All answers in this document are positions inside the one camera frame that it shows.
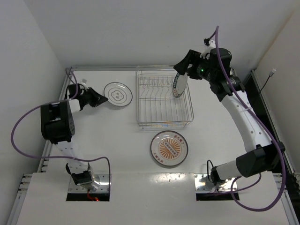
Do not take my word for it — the orange sunburst plate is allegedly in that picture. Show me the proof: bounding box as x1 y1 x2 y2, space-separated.
150 130 189 168

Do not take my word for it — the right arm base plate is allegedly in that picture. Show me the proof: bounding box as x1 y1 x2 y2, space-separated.
194 173 233 194

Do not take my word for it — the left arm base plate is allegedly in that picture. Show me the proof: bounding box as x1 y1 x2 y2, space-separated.
68 174 109 194

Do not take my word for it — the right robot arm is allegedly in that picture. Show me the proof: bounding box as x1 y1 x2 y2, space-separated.
76 48 284 184

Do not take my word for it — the chrome wire dish rack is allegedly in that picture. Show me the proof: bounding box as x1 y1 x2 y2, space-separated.
135 69 194 129

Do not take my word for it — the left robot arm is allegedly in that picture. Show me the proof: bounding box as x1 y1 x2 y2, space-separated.
40 84 108 191

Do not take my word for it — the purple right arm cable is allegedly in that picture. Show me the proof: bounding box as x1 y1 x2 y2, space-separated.
212 25 286 210

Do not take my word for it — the black wall cable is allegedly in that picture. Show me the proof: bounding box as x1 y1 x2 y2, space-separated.
257 68 277 93

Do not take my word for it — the white plate green lettered rim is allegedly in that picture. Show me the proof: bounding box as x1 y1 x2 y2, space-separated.
172 73 188 98

